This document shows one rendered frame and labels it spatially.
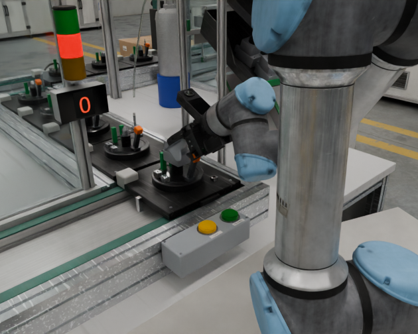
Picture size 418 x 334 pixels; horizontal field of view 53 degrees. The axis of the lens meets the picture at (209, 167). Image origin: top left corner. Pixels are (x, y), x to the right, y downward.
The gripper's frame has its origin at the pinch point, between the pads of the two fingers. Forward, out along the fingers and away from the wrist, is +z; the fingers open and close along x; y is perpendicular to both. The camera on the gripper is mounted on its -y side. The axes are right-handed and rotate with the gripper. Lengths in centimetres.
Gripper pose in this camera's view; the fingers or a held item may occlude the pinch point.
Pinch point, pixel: (174, 142)
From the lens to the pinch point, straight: 108.6
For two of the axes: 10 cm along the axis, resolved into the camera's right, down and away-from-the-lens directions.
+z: -5.2, 2.8, 8.1
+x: 7.5, -3.1, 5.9
